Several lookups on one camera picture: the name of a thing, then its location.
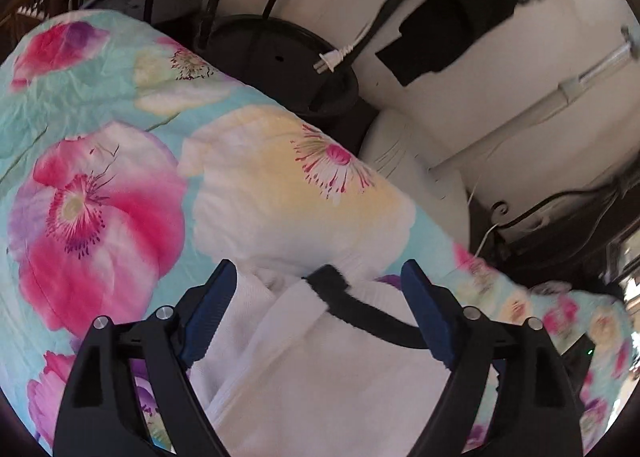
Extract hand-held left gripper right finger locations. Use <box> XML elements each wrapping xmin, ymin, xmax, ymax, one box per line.
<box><xmin>401</xmin><ymin>258</ymin><xmax>586</xmax><ymax>457</ymax></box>

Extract black hanging clothes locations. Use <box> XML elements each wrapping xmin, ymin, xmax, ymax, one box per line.
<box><xmin>375</xmin><ymin>0</ymin><xmax>531</xmax><ymax>88</ymax></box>

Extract white power cord with plug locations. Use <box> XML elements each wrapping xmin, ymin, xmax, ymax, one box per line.
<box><xmin>312</xmin><ymin>0</ymin><xmax>473</xmax><ymax>76</ymax></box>

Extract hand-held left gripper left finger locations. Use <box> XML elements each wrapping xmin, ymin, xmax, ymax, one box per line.
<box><xmin>52</xmin><ymin>258</ymin><xmax>238</xmax><ymax>457</ymax></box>

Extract white fan cable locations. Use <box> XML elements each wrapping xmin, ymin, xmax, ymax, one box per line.
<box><xmin>470</xmin><ymin>222</ymin><xmax>501</xmax><ymax>258</ymax></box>

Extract white standing fan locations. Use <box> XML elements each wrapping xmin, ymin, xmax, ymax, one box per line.
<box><xmin>359</xmin><ymin>24</ymin><xmax>640</xmax><ymax>248</ymax></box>

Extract floral blanket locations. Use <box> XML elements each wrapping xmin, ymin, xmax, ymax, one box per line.
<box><xmin>0</xmin><ymin>9</ymin><xmax>636</xmax><ymax>453</ymax></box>

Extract white sweater with black trim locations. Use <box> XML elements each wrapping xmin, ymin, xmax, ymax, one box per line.
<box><xmin>187</xmin><ymin>264</ymin><xmax>501</xmax><ymax>457</ymax></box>

